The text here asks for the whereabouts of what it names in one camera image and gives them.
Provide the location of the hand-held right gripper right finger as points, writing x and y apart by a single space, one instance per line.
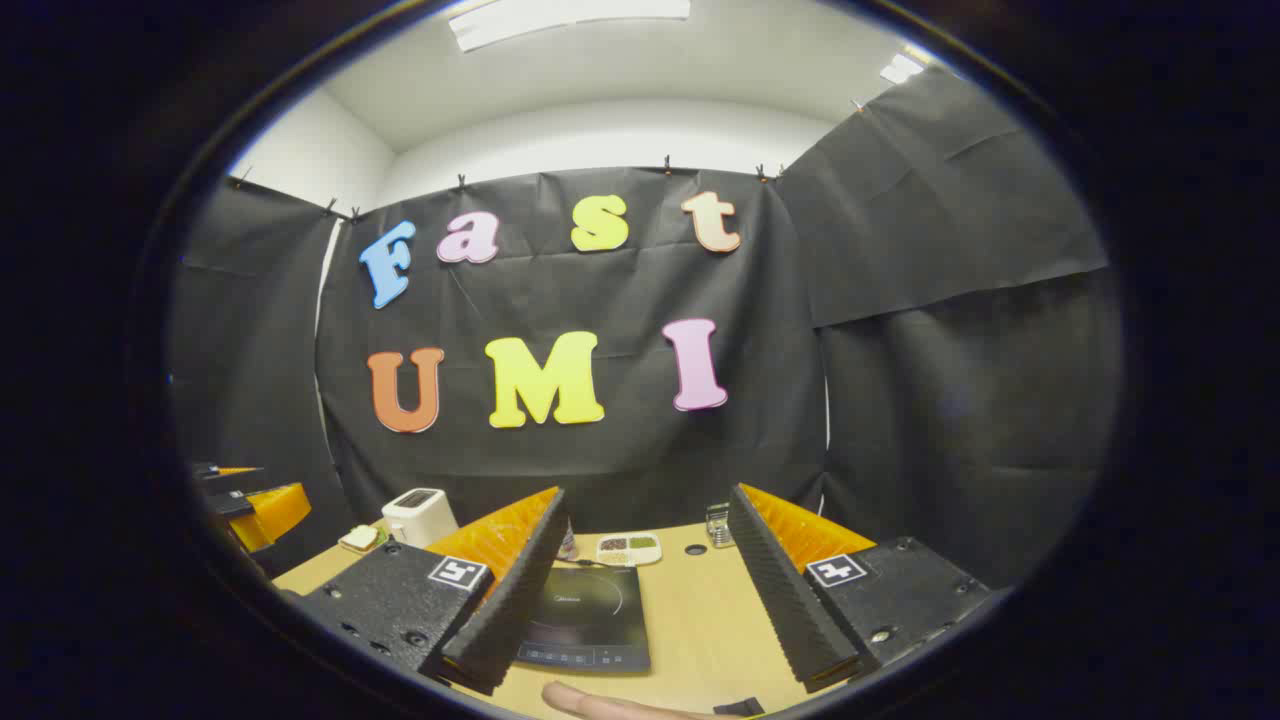
785 600

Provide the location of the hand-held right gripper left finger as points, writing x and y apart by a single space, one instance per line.
510 600

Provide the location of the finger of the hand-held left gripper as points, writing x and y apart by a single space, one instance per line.
270 515
225 470

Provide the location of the black induction cooktop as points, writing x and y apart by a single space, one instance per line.
590 610

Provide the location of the silver drink bottle pink label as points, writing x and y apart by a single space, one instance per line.
568 542

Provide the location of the sandwich with lettuce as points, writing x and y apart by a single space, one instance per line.
360 537

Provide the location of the clear cutlery holder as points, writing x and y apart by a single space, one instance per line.
718 525

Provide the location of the pale rectangular sandwich tray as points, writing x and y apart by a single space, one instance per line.
380 545

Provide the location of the white toaster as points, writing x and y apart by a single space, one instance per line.
420 515

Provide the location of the white divided plate of beans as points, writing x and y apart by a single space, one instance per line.
630 549

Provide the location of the small ceiling light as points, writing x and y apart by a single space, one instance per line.
902 68

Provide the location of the long ceiling light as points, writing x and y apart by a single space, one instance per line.
560 18

